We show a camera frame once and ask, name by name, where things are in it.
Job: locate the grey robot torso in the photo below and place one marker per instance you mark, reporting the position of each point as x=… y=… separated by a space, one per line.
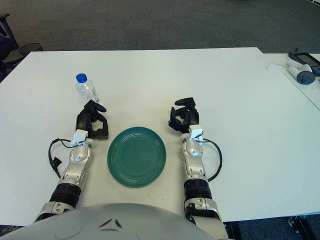
x=105 y=222

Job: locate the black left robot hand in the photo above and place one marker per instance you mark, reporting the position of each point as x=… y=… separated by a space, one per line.
x=83 y=121

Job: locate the clear bottle with blue cap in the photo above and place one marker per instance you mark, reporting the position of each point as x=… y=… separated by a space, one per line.
x=86 y=87

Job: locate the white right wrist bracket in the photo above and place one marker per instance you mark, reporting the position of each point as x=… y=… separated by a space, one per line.
x=196 y=132

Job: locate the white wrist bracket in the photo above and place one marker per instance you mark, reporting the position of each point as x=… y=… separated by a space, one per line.
x=196 y=132
x=80 y=136

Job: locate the white handheld controller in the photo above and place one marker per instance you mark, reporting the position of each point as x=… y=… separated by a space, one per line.
x=303 y=77

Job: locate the black office chair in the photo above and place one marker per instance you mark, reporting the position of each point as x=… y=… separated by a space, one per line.
x=7 y=37

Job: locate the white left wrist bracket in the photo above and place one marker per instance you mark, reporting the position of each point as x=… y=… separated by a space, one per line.
x=80 y=136

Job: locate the green round plate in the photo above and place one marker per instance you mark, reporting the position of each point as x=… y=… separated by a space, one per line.
x=137 y=157

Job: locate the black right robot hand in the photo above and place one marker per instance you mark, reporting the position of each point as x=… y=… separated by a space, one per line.
x=191 y=117

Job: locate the black handheld device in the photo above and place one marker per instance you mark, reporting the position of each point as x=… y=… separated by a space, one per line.
x=303 y=57

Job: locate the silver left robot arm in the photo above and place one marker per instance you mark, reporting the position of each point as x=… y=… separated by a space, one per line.
x=75 y=165

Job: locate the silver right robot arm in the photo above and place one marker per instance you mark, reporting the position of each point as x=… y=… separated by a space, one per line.
x=195 y=170

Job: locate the black table foot caster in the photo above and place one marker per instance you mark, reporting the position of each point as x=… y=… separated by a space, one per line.
x=303 y=225

